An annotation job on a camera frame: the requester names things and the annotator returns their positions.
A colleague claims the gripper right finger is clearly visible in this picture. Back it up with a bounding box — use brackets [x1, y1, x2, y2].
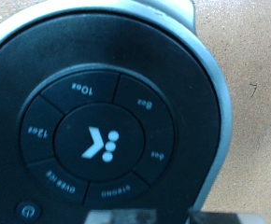
[187, 207, 267, 224]

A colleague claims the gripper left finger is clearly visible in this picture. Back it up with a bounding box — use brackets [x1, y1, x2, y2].
[84, 208, 158, 224]

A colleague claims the silver keurig lid handle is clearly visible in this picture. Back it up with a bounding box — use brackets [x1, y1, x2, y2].
[0, 0, 234, 224]

